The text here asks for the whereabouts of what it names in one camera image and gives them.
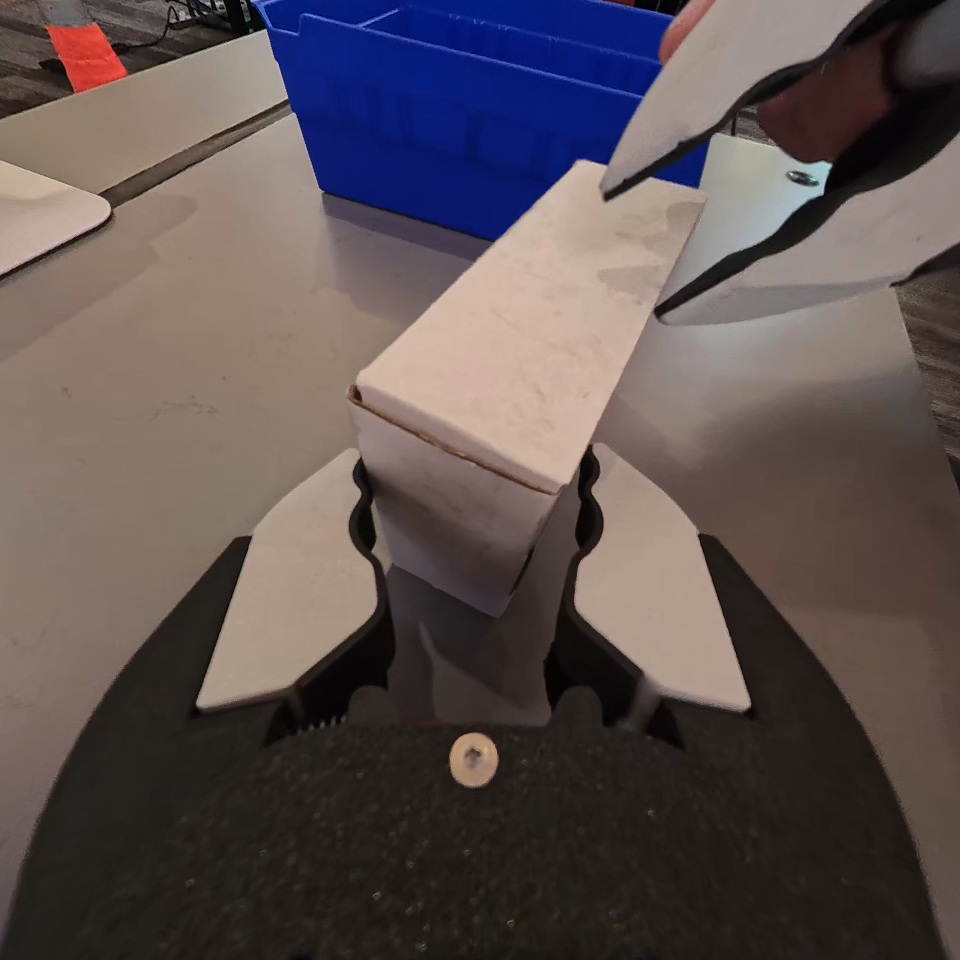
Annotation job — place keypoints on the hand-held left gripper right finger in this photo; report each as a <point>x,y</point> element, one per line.
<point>652,600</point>

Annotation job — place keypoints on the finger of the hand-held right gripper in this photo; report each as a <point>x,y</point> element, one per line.
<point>847,255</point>
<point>720,67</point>

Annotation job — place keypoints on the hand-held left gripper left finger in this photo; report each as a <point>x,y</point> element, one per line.
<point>292,600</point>

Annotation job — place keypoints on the white cardboard mailer box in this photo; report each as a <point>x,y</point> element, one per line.
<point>517,360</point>

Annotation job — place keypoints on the blue plastic bin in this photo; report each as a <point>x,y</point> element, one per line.
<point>450,127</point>

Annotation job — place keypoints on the person's right hand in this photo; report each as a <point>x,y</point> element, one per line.
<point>825,105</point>

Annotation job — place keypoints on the metal table screw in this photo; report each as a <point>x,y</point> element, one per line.
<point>803,178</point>

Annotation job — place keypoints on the white document stand base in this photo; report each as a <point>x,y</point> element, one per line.
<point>37,217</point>

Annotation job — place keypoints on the orange traffic cone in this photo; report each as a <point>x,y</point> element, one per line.
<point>86,60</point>

